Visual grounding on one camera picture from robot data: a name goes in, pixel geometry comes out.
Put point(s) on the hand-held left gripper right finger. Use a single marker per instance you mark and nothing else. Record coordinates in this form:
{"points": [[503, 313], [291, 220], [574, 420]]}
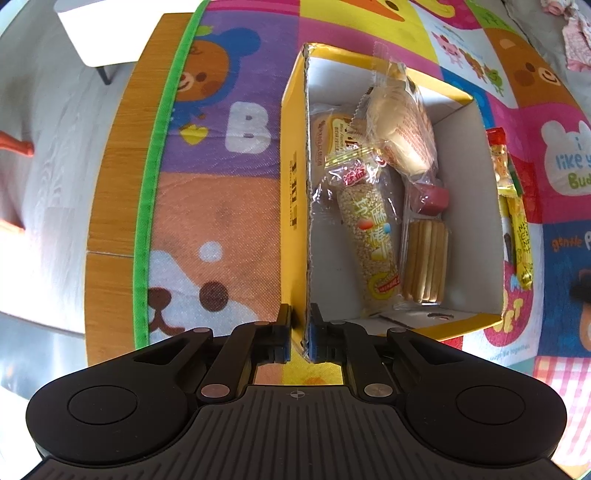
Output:
{"points": [[314, 344]]}

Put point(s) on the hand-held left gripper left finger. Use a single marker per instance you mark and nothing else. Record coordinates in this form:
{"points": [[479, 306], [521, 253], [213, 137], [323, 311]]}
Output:
{"points": [[287, 344]]}

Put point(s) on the red white paddle-shaped packet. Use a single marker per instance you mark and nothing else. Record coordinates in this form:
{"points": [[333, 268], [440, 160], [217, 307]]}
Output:
{"points": [[415, 318]]}

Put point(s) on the sesame stick packet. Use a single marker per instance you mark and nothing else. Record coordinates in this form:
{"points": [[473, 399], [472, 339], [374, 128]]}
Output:
{"points": [[371, 240]]}

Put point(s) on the yellow cardboard shoe box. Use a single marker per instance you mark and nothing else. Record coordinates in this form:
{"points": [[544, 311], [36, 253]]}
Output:
{"points": [[293, 207]]}

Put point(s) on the biscuit stick packet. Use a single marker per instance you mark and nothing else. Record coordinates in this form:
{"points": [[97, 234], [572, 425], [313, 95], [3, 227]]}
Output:
{"points": [[425, 258]]}

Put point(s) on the yellow label bread packet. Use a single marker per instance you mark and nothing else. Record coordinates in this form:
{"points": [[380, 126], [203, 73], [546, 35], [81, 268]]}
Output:
{"points": [[334, 138]]}

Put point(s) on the clear bun packet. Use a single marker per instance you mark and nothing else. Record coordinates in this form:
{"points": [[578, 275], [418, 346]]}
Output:
{"points": [[397, 124]]}

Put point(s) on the colourful cartoon play mat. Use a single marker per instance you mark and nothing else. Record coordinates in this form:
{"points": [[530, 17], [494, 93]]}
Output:
{"points": [[221, 194]]}

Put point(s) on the yellow wafer packet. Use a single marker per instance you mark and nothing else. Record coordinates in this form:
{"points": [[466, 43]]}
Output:
{"points": [[521, 249]]}

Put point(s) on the red gold candy packet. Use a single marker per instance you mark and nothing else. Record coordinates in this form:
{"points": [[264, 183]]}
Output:
{"points": [[501, 159]]}

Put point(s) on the orange plastic chair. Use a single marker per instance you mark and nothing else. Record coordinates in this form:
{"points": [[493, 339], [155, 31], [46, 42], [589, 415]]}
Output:
{"points": [[16, 145]]}

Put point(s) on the white side table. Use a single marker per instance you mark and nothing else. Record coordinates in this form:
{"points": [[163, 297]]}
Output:
{"points": [[111, 27]]}

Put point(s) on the pink baby clothes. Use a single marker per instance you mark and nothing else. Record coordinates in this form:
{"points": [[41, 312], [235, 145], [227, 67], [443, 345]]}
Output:
{"points": [[575, 32]]}

